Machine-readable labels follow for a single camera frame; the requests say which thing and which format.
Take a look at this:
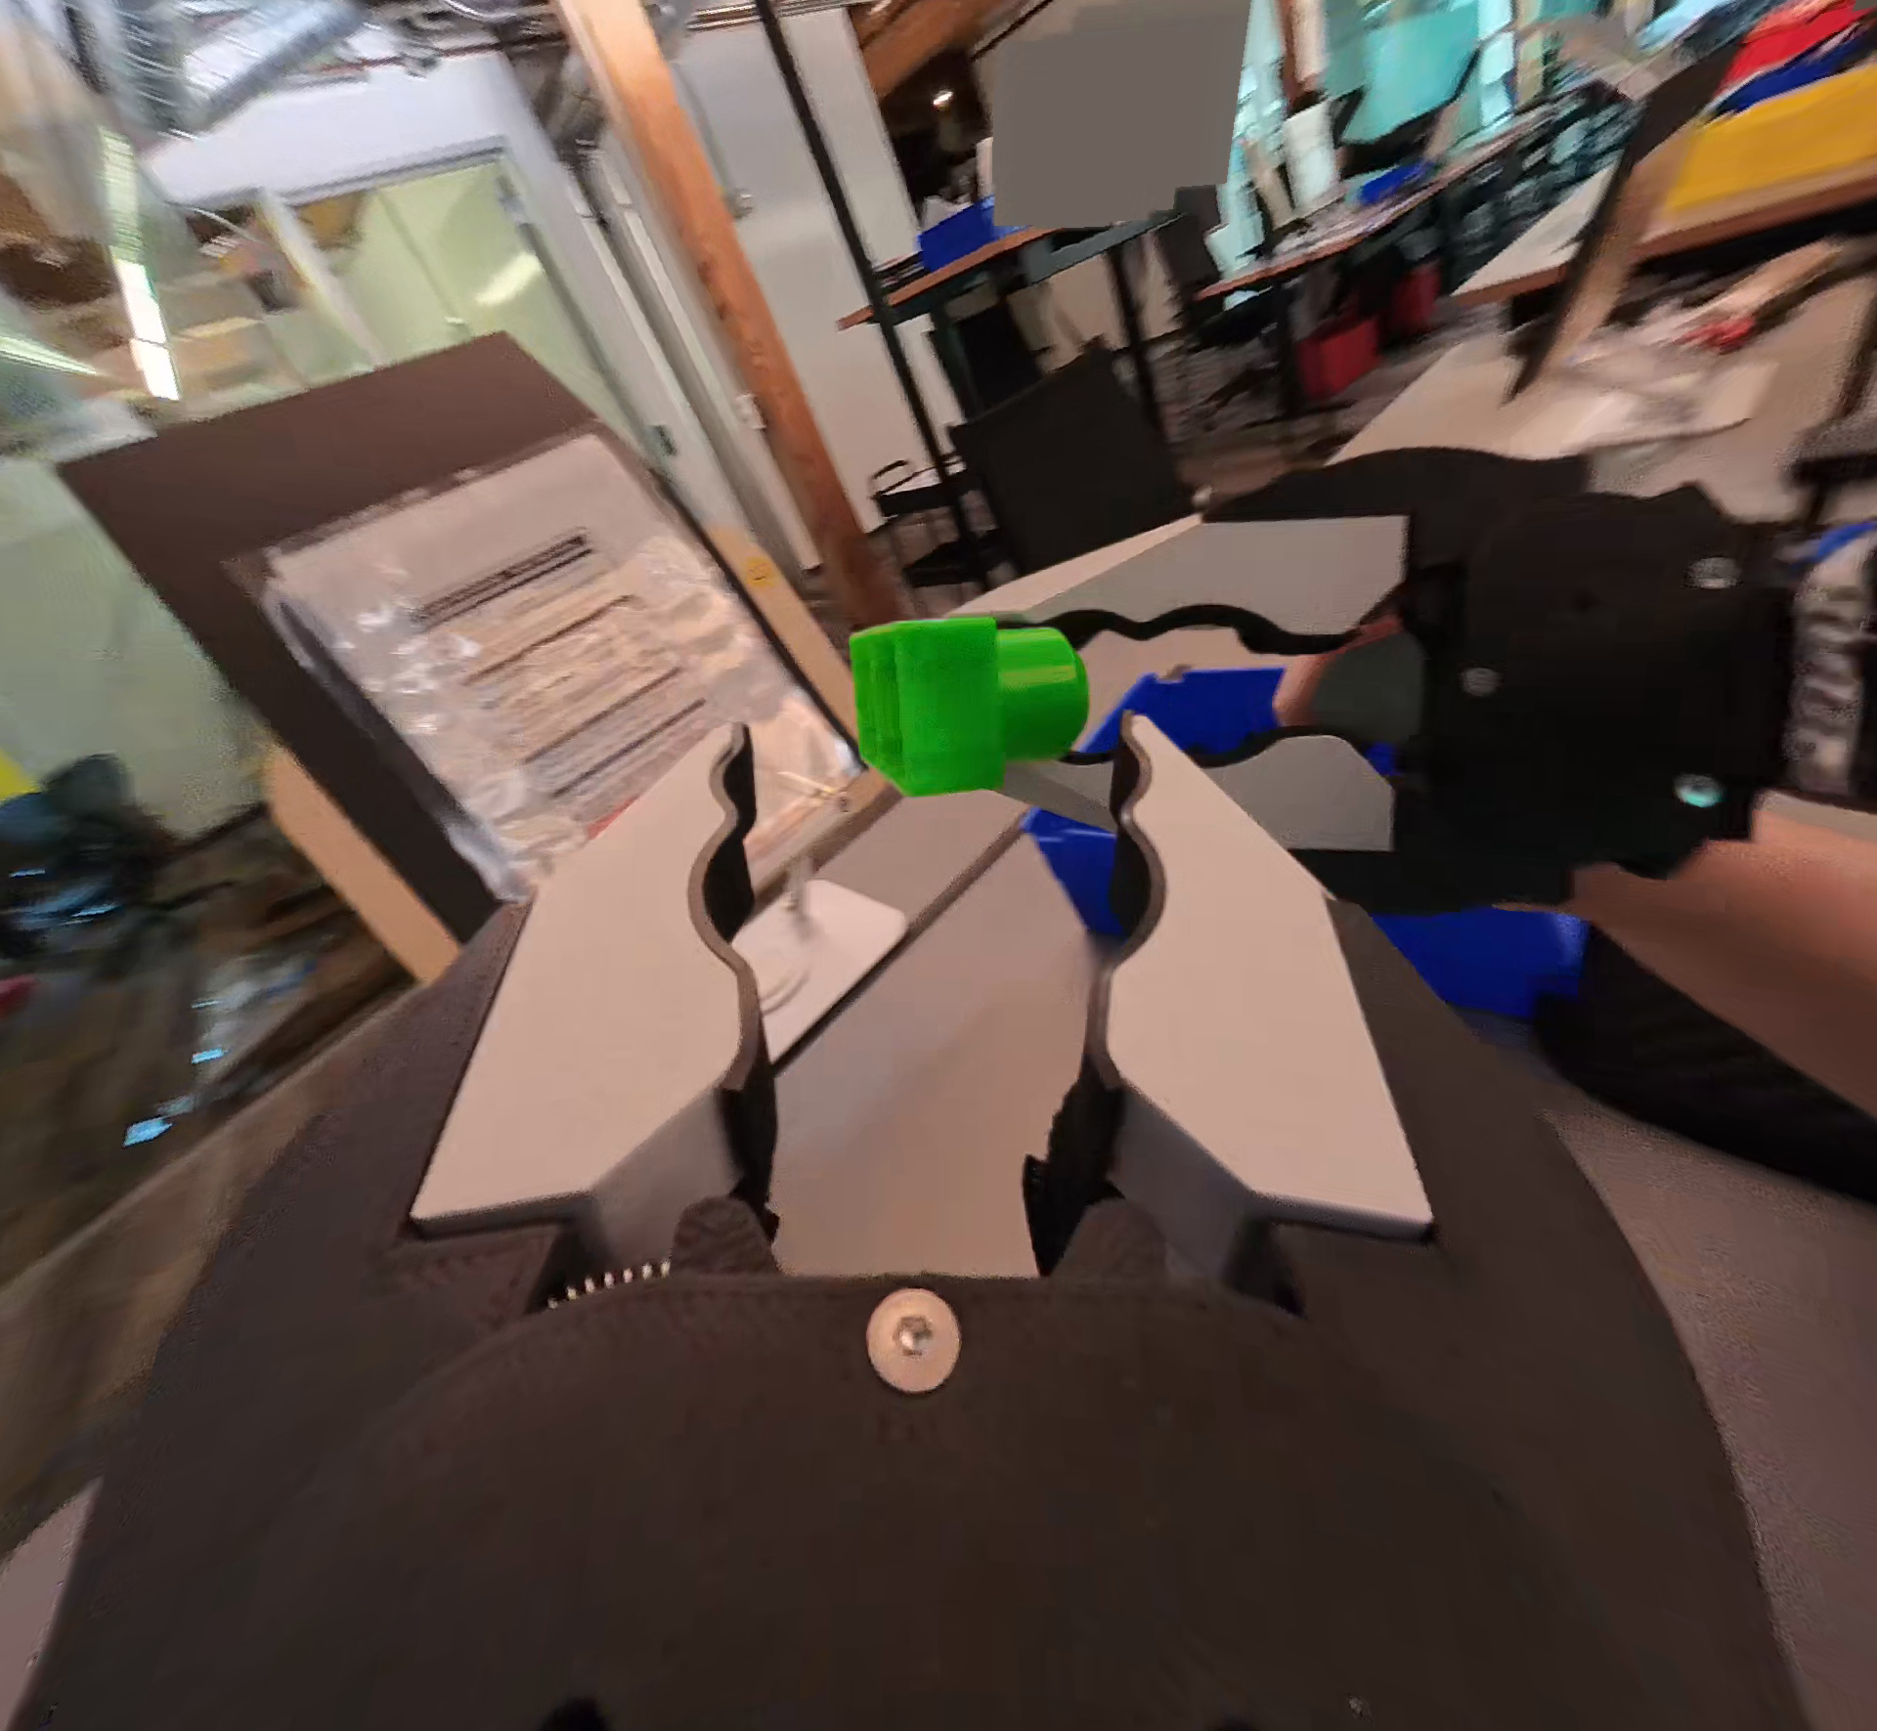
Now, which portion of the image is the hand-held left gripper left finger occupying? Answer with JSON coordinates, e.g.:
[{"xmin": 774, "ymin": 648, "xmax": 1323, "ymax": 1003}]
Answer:
[{"xmin": 405, "ymin": 722, "xmax": 782, "ymax": 1286}]

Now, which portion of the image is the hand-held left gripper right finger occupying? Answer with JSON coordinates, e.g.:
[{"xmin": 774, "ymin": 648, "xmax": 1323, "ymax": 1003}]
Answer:
[{"xmin": 1024, "ymin": 712, "xmax": 1439, "ymax": 1286}]

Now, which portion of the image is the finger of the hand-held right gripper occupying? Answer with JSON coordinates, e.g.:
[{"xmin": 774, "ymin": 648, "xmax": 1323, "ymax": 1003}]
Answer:
[
  {"xmin": 1004, "ymin": 722, "xmax": 1403, "ymax": 855},
  {"xmin": 1010, "ymin": 514, "xmax": 1417, "ymax": 660}
]

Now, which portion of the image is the large blue plastic bin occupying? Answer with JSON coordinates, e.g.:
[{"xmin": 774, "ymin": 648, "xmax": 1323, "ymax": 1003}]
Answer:
[{"xmin": 1024, "ymin": 664, "xmax": 1598, "ymax": 1021}]

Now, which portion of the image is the green plastic block with peg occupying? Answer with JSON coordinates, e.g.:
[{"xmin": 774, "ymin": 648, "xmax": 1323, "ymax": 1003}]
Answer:
[{"xmin": 848, "ymin": 616, "xmax": 1094, "ymax": 798}]

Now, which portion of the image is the person's right forearm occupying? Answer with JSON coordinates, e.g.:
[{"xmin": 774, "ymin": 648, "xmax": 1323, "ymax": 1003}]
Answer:
[{"xmin": 1554, "ymin": 792, "xmax": 1877, "ymax": 1029}]

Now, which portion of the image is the red storage bin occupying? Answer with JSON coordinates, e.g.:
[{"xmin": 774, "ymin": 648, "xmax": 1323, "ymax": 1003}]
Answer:
[{"xmin": 1297, "ymin": 309, "xmax": 1387, "ymax": 399}]

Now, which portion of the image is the instruction sign on white stand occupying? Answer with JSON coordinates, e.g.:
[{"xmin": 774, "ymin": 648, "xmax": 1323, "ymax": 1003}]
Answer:
[{"xmin": 58, "ymin": 331, "xmax": 914, "ymax": 1029}]

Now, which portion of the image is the tilted brown board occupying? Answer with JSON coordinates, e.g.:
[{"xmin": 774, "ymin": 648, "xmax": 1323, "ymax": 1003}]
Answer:
[{"xmin": 1502, "ymin": 46, "xmax": 1748, "ymax": 405}]

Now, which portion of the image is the black fabric pad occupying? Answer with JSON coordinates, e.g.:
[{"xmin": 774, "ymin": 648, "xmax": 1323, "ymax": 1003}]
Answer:
[{"xmin": 1532, "ymin": 929, "xmax": 1877, "ymax": 1202}]

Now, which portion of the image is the wooden standing desk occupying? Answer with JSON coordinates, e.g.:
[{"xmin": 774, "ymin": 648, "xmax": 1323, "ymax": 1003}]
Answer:
[{"xmin": 836, "ymin": 213, "xmax": 1175, "ymax": 333}]

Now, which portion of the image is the small blue bin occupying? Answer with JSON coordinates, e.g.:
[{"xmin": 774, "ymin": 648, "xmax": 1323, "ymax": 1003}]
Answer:
[{"xmin": 916, "ymin": 197, "xmax": 1030, "ymax": 267}]

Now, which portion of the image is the yellow plastic bin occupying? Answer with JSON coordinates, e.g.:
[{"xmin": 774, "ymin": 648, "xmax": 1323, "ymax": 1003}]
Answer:
[{"xmin": 1664, "ymin": 74, "xmax": 1877, "ymax": 215}]

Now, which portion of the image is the red plastic bin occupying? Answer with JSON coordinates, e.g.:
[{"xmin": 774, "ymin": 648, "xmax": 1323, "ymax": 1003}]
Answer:
[{"xmin": 1716, "ymin": 0, "xmax": 1877, "ymax": 76}]

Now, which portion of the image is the black metal frame chair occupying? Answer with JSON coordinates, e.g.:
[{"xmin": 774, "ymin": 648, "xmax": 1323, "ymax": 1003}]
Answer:
[{"xmin": 870, "ymin": 453, "xmax": 1006, "ymax": 590}]

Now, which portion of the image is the wooden support post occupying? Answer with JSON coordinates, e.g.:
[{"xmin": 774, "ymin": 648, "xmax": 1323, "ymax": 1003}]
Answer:
[{"xmin": 481, "ymin": 0, "xmax": 904, "ymax": 626}]

